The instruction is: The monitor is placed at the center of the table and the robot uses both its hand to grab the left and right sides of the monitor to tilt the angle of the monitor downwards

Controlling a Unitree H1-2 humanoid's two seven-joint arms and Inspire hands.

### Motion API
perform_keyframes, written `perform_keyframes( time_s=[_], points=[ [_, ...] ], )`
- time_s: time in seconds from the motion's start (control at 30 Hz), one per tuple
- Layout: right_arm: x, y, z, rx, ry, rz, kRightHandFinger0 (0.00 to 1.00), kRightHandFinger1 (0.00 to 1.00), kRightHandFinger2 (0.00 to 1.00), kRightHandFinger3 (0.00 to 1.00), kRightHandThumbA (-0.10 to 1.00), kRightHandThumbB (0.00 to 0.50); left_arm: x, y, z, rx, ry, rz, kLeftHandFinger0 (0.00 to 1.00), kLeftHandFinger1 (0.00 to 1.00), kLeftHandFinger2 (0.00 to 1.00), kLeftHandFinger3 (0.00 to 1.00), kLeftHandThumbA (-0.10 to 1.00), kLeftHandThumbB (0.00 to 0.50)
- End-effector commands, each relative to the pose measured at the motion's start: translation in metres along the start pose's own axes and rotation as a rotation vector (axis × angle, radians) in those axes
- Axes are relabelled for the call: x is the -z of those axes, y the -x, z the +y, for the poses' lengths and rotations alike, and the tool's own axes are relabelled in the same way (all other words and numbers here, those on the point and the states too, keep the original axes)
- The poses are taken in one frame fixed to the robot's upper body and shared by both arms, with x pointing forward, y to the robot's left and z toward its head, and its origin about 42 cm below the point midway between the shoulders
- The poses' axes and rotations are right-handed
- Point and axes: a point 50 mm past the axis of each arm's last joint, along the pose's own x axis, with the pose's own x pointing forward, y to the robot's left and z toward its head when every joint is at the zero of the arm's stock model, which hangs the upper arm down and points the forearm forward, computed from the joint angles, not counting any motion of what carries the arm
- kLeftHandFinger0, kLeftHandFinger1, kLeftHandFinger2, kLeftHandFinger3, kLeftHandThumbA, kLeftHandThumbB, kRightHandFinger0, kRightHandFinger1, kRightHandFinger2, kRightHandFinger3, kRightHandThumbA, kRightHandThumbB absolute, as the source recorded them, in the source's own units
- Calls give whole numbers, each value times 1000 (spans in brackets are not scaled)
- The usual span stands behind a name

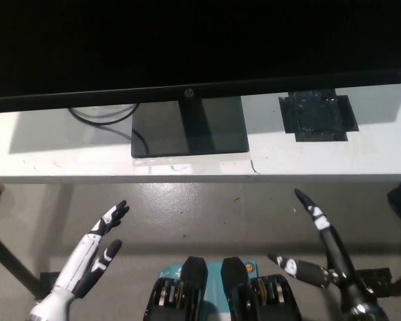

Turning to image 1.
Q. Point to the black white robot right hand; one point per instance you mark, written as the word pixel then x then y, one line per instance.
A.
pixel 337 264

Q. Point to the black glossy monitor stand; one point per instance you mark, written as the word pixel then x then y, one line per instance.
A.
pixel 194 130

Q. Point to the black taped floor plate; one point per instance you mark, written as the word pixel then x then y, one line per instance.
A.
pixel 48 281
pixel 379 277

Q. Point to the black tape patch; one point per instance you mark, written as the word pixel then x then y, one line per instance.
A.
pixel 317 117

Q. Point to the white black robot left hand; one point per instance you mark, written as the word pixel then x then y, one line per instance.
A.
pixel 80 264

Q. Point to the black HP monitor screen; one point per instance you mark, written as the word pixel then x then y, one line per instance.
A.
pixel 194 43

